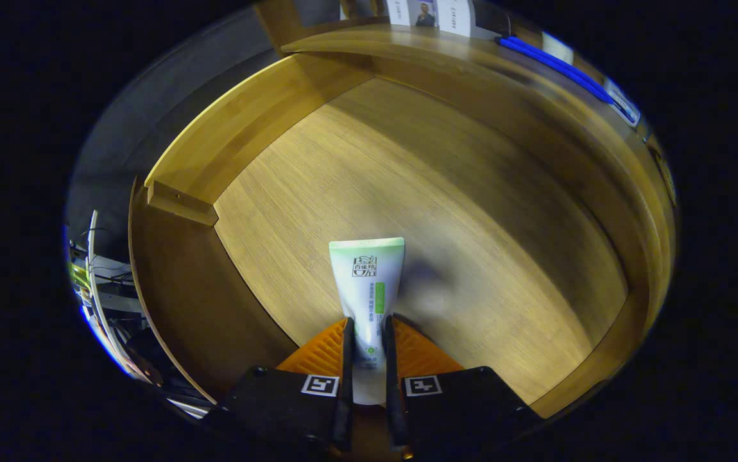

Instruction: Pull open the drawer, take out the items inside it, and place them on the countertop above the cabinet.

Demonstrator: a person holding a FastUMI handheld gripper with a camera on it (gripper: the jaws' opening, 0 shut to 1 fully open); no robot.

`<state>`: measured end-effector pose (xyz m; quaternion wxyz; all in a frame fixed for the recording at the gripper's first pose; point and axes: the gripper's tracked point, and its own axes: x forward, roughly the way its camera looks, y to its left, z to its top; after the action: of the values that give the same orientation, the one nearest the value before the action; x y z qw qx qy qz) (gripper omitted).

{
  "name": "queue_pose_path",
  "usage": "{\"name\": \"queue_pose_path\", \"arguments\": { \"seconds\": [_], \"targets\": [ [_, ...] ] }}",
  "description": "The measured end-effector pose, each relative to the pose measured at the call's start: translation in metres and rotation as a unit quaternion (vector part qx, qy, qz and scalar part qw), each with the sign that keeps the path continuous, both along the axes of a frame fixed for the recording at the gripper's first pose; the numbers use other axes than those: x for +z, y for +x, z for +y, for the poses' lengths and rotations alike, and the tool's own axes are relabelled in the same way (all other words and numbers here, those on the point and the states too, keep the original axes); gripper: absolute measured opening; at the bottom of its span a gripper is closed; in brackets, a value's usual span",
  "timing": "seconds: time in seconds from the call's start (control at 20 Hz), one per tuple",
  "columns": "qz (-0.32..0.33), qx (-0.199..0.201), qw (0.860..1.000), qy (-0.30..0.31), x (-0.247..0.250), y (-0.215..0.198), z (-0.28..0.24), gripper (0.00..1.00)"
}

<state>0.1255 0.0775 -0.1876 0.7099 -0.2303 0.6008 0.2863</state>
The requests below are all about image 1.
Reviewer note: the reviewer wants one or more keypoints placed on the white book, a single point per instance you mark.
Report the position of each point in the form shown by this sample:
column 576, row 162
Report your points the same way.
column 455, row 16

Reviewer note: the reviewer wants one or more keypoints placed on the blue folded cloth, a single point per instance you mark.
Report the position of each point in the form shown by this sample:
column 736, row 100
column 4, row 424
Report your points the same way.
column 555, row 64

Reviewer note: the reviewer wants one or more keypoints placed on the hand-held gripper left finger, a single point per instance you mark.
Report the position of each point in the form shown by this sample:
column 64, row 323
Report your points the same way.
column 347, row 398

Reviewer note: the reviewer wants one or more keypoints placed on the white and green tube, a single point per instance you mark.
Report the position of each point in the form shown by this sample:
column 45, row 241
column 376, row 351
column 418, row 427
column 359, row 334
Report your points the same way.
column 366, row 282

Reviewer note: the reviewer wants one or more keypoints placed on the white bottle with blue cap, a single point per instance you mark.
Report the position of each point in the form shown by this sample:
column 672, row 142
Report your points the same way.
column 622, row 102

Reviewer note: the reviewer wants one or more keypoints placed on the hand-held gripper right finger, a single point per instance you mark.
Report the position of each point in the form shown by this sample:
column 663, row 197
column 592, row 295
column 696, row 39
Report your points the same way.
column 393, row 398

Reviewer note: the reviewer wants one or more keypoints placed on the purple book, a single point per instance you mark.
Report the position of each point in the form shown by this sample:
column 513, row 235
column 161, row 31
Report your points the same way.
column 425, row 14

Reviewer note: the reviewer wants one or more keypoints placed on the wooden drawer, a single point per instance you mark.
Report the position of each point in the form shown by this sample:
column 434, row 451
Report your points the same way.
column 439, row 192

